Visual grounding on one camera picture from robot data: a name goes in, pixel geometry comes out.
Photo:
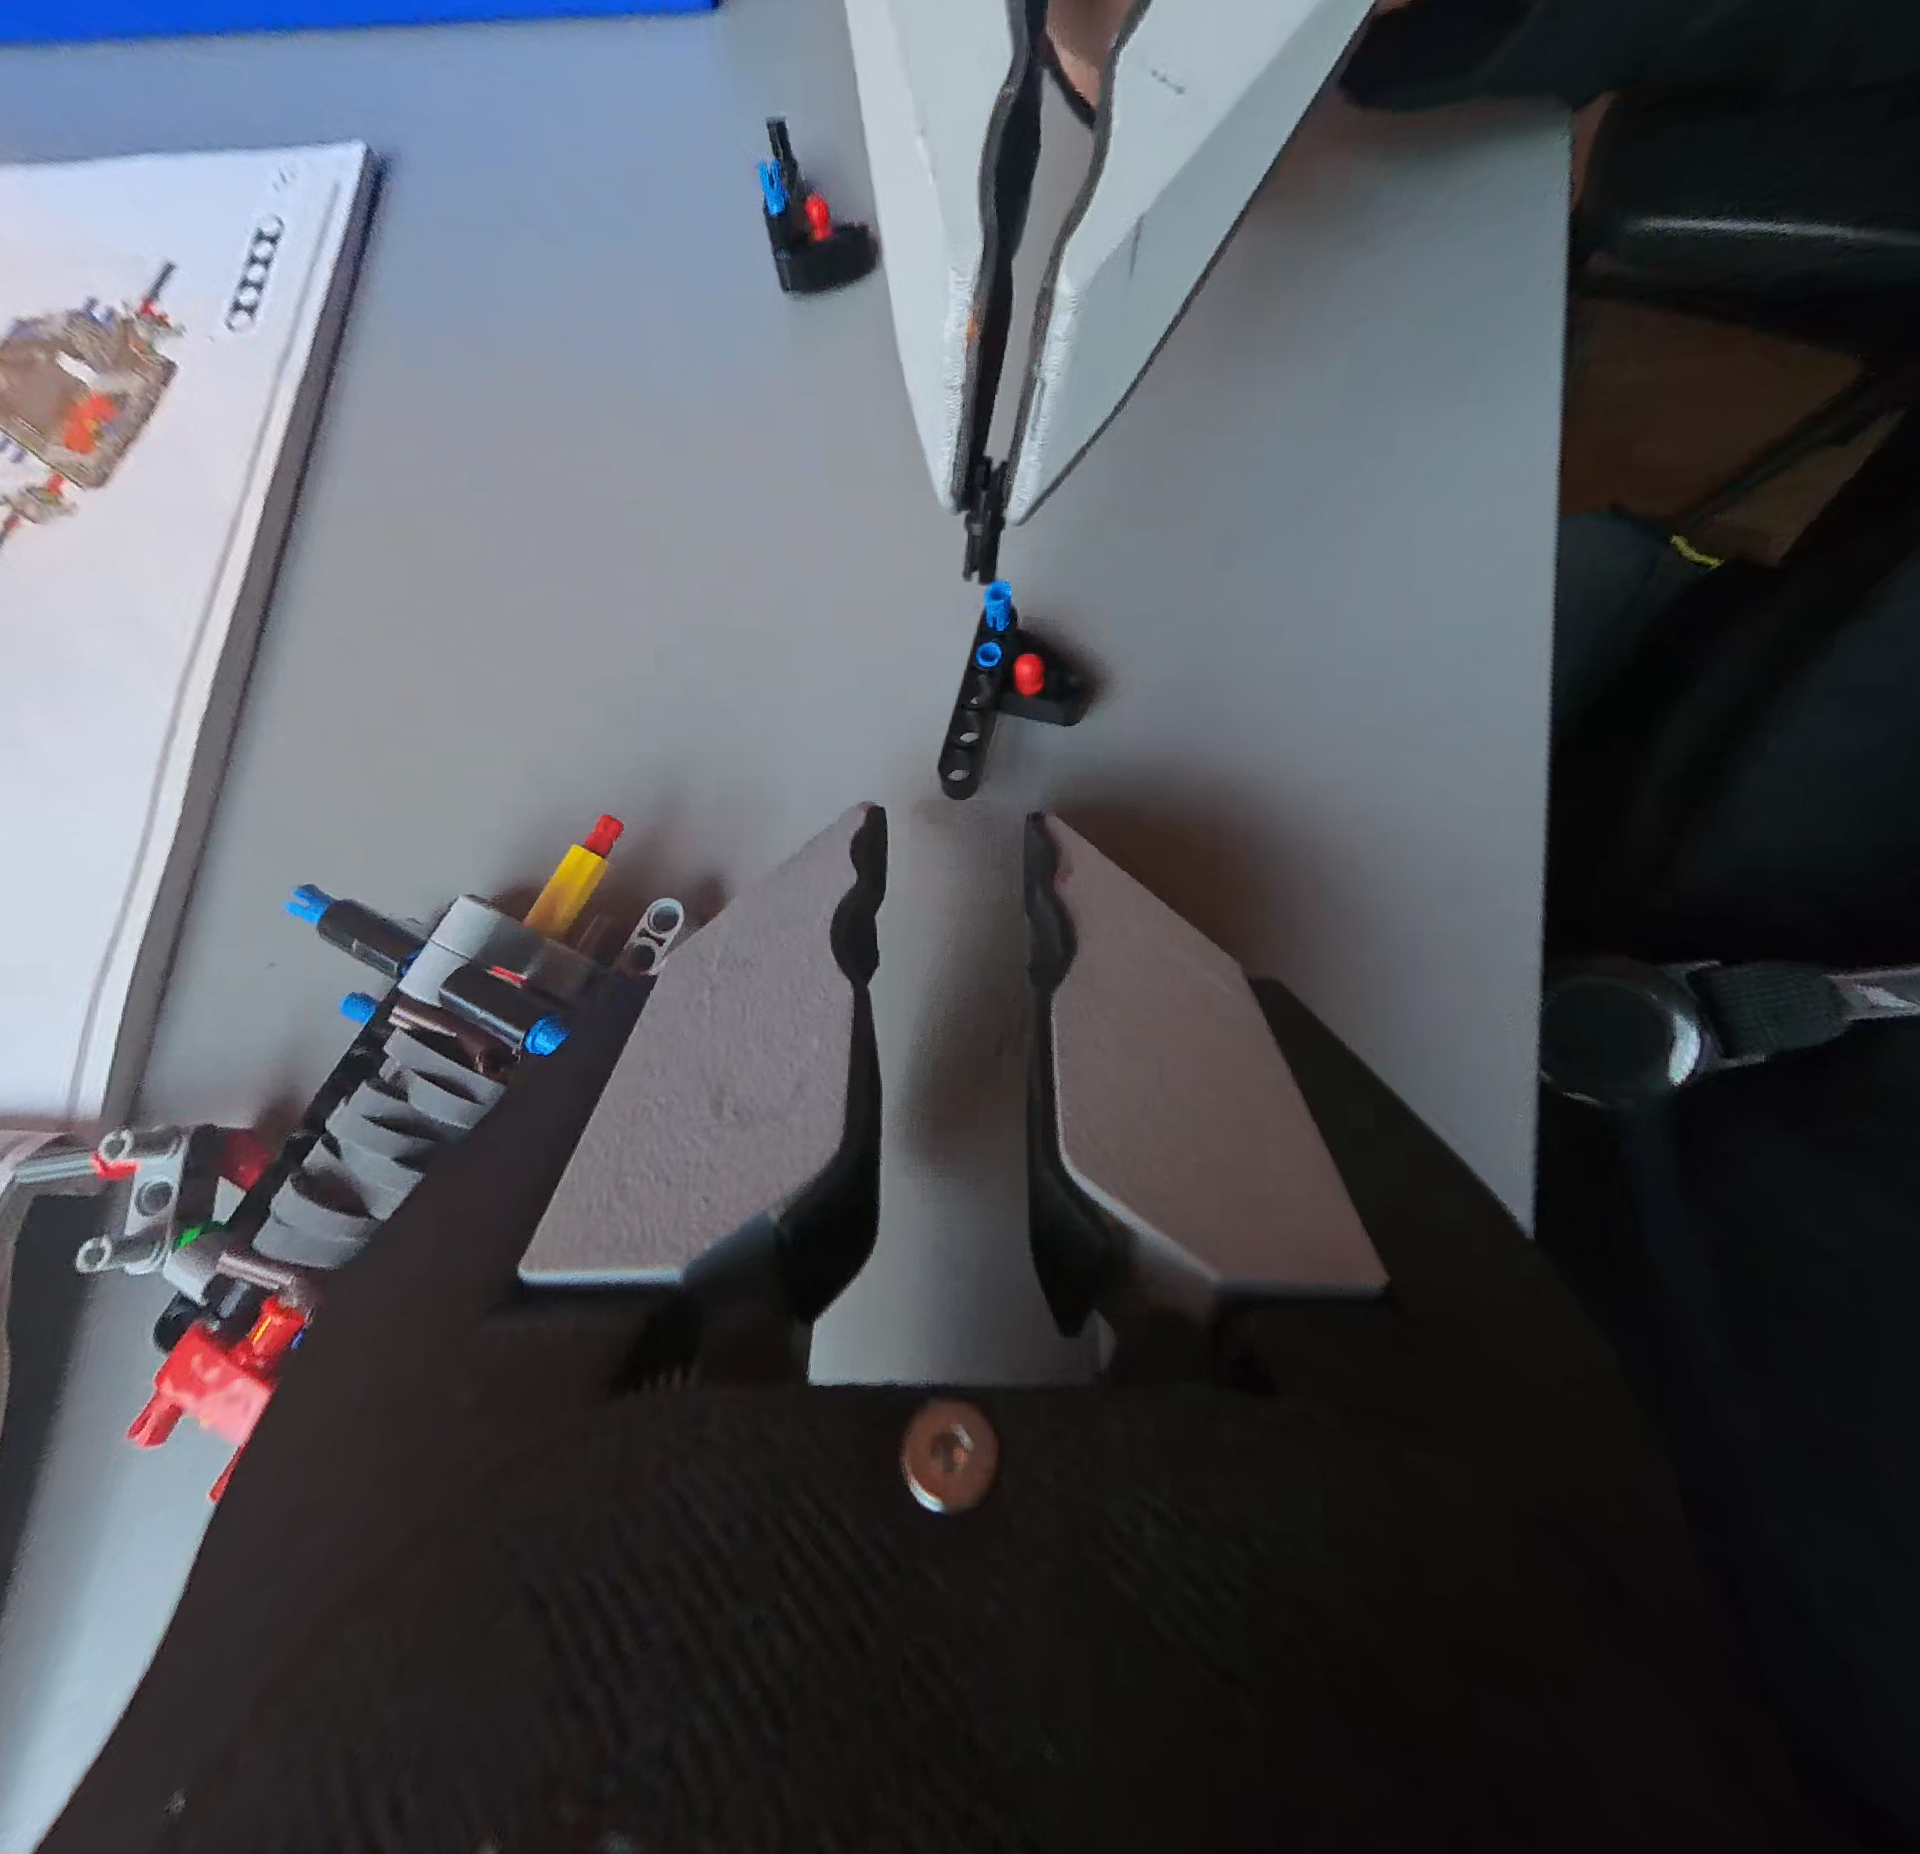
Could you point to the black lego pin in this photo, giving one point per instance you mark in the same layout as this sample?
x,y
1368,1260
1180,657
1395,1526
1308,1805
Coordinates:
x,y
983,536

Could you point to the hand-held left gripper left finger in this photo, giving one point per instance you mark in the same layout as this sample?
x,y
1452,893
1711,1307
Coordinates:
x,y
704,1104

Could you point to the person's right forearm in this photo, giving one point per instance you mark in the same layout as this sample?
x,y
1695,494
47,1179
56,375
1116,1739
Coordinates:
x,y
1649,25

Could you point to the lego instruction booklet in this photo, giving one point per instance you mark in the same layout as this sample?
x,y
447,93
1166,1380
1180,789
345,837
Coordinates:
x,y
135,610

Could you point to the black office chair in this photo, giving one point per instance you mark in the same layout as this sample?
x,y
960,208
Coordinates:
x,y
1724,256

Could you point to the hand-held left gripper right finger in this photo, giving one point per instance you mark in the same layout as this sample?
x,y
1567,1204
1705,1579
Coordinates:
x,y
1186,1104

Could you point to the small black lego subassembly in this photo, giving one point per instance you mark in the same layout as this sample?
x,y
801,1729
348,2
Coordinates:
x,y
810,264
968,744

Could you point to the lego chassis assembly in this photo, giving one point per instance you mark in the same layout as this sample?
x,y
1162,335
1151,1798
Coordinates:
x,y
375,1135

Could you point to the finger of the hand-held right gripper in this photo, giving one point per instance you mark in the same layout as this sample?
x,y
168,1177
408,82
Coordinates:
x,y
1201,160
922,160

